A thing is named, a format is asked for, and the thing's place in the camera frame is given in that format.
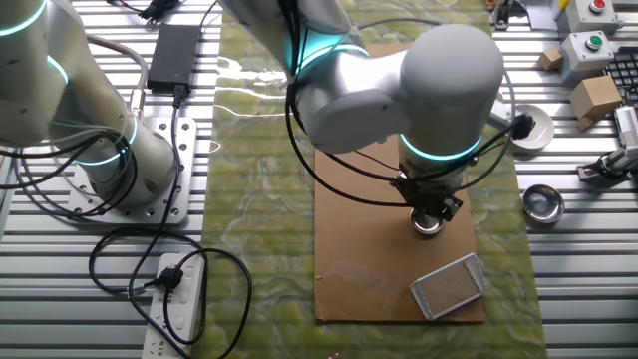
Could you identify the grey box green button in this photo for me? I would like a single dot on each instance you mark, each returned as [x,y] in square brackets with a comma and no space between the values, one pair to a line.
[578,60]

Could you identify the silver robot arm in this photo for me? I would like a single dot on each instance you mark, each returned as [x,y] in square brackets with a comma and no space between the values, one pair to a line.
[448,80]

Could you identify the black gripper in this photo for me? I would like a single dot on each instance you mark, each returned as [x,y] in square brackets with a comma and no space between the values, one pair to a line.
[428,194]

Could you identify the white floral porcelain dish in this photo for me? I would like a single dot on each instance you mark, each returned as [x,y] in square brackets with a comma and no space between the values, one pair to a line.
[541,132]

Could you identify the black power adapter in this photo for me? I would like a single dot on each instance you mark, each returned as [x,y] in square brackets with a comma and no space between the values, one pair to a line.
[174,57]

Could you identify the black metal clamp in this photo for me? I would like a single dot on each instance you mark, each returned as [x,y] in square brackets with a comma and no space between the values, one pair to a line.
[503,17]

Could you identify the white power strip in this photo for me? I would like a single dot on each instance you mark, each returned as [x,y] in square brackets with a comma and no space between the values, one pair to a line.
[187,309]

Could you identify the green marble pattern mat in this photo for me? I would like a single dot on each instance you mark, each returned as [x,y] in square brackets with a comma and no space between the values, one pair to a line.
[259,199]

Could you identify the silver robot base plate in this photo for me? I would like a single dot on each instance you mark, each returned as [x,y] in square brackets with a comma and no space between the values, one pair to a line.
[184,134]

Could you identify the steel bowl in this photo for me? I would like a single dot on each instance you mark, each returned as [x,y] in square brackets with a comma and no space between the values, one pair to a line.
[543,204]

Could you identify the small silver camera on mount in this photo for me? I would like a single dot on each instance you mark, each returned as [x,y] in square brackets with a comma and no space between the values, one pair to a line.
[618,162]

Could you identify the brown cardboard sheet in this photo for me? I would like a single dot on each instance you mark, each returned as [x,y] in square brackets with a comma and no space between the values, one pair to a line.
[359,249]

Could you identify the grey box red button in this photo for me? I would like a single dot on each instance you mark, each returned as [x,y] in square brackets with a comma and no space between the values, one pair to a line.
[583,17]

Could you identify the small cardboard cube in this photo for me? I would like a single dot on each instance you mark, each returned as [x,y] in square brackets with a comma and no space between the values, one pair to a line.
[550,60]

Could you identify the black bundled adapter lead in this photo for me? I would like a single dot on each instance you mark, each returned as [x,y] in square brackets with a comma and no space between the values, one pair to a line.
[157,9]

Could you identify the black keyboard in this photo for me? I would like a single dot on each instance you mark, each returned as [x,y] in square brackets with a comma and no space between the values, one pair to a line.
[625,70]

